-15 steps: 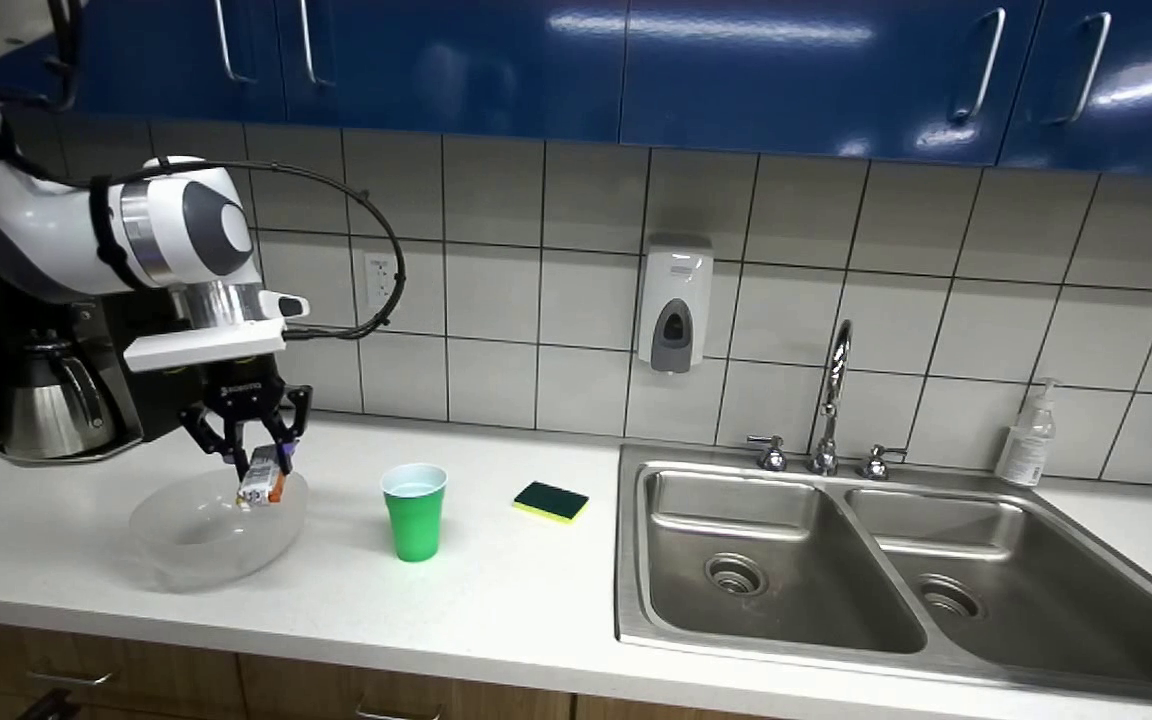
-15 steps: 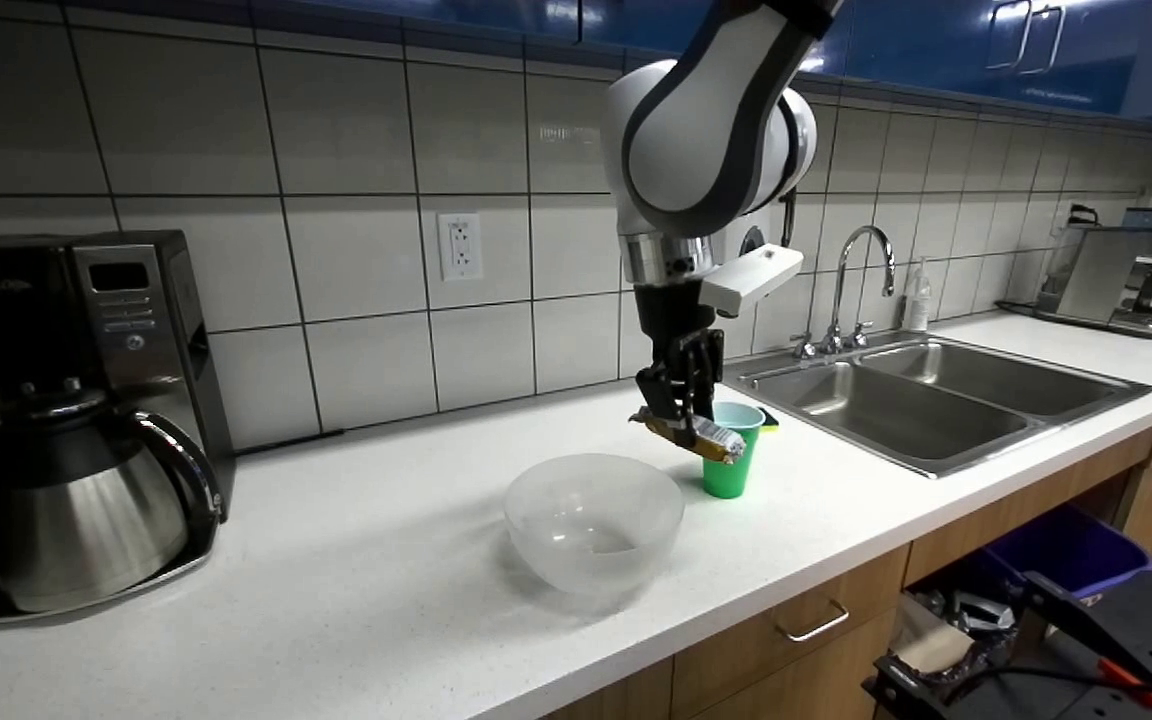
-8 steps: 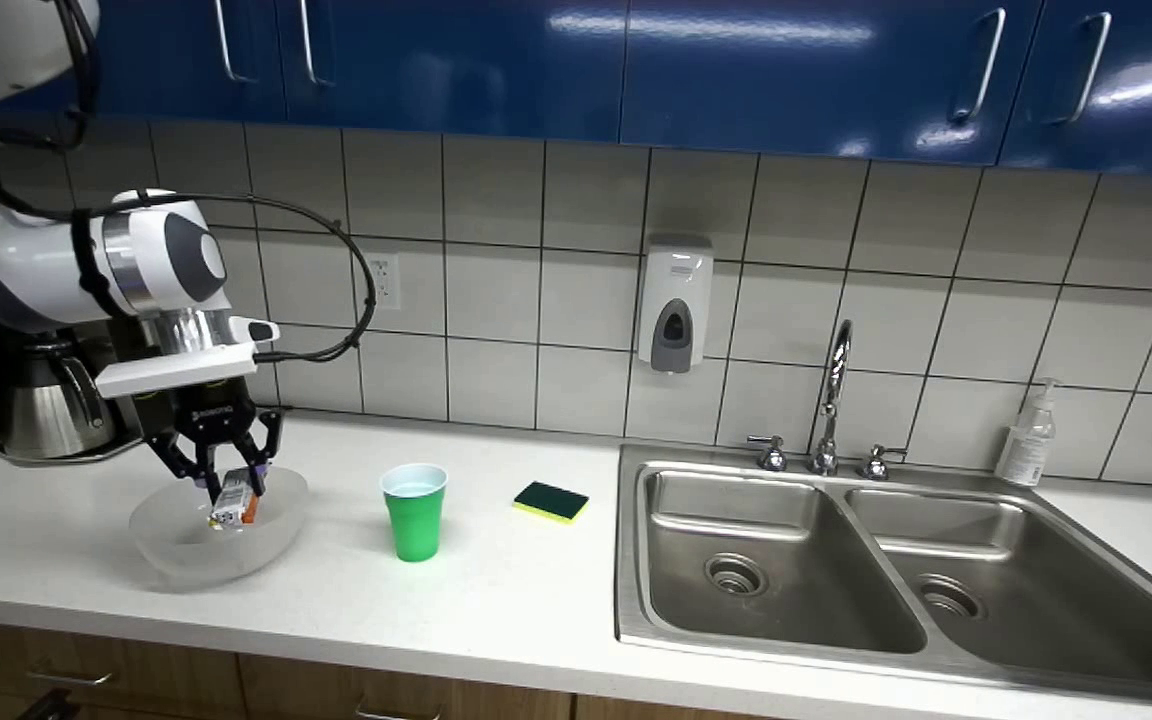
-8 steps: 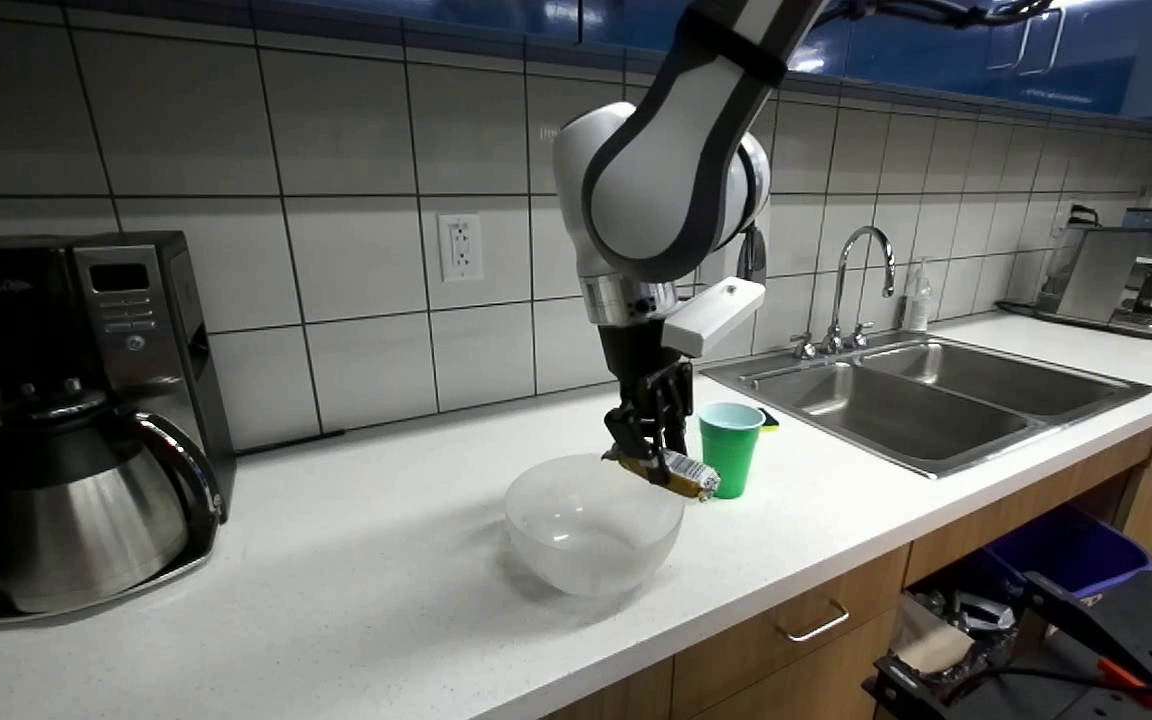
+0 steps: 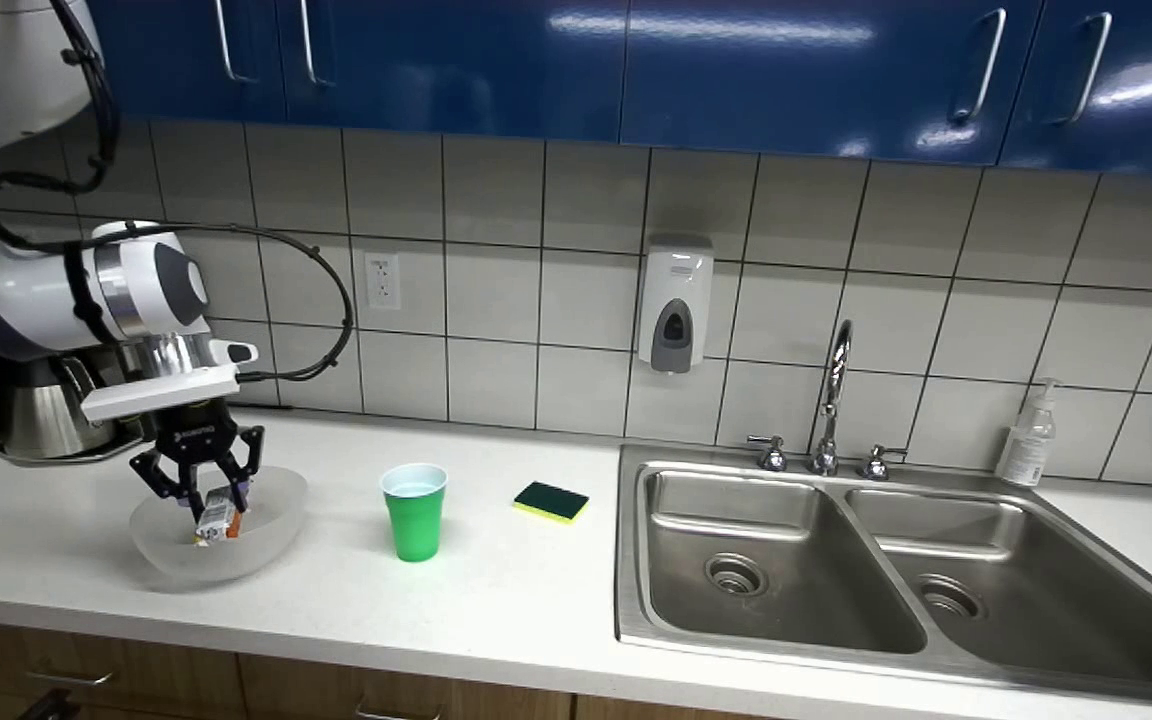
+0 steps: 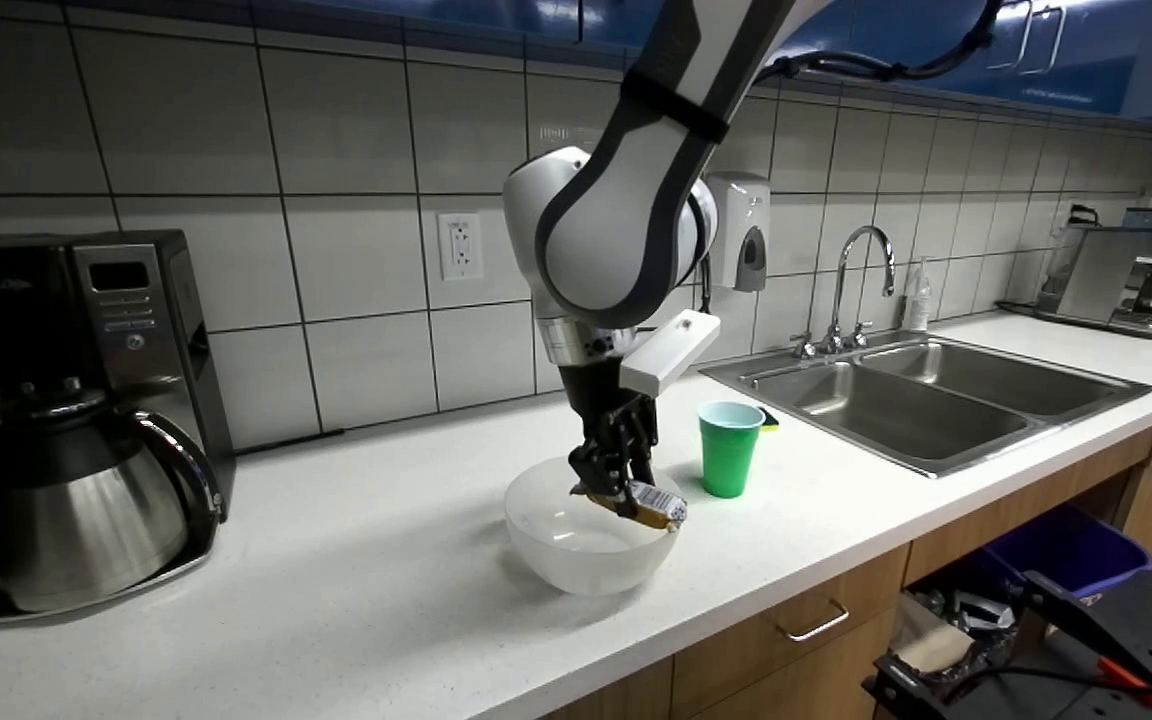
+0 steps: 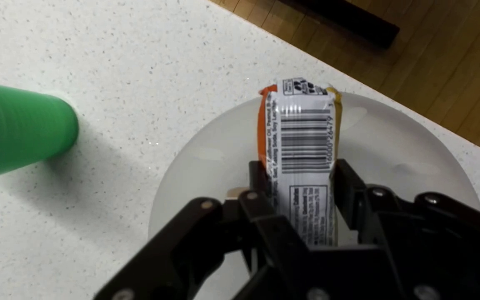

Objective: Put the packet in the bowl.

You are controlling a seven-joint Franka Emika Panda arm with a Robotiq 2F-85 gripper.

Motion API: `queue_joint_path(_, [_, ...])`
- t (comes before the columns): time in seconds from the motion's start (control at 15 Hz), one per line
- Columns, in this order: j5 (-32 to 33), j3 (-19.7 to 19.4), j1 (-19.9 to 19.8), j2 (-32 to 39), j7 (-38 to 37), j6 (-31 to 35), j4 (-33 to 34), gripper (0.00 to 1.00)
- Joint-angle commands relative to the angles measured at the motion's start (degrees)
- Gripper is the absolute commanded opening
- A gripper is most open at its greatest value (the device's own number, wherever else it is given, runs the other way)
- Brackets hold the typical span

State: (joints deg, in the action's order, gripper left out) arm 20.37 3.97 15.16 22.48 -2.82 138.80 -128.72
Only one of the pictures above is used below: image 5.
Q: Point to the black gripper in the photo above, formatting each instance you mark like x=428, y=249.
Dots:
x=198, y=438

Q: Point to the silver orange snack packet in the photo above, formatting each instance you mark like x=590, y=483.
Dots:
x=217, y=520

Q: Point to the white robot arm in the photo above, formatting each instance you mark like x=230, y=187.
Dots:
x=19, y=284

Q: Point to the green plastic cup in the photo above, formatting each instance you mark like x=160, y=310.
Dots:
x=415, y=520

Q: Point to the yellow green sponge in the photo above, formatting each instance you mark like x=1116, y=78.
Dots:
x=549, y=501

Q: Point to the blue upper cabinet door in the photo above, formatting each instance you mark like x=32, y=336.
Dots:
x=177, y=54
x=1121, y=83
x=442, y=63
x=819, y=73

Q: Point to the stainless steel double sink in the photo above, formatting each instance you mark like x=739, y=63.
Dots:
x=790, y=563

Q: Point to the chrome sink faucet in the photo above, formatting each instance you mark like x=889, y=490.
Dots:
x=835, y=402

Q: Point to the clear dish soap bottle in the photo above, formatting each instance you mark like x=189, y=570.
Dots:
x=1024, y=441

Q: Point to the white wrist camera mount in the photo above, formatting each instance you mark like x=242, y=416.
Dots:
x=160, y=388

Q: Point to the white wall power outlet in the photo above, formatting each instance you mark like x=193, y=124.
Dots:
x=384, y=282

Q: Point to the white wall soap dispenser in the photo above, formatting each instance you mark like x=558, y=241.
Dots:
x=673, y=301

